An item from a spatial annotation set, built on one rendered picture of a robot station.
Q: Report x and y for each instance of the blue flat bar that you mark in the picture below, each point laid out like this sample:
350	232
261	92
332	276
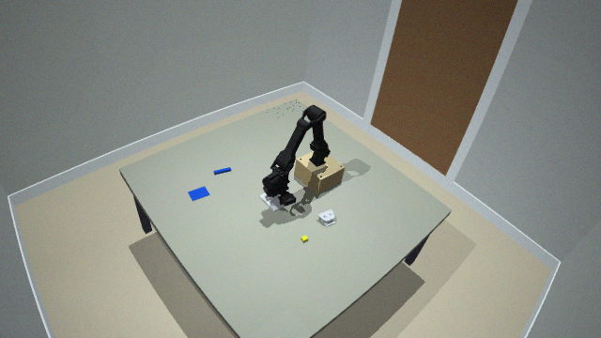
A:
221	171

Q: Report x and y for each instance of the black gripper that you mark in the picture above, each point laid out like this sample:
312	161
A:
286	198

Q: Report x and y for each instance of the blue flat rectangular plate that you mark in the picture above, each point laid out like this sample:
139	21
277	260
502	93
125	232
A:
198	193

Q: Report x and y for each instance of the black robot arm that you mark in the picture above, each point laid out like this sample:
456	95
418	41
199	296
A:
286	158

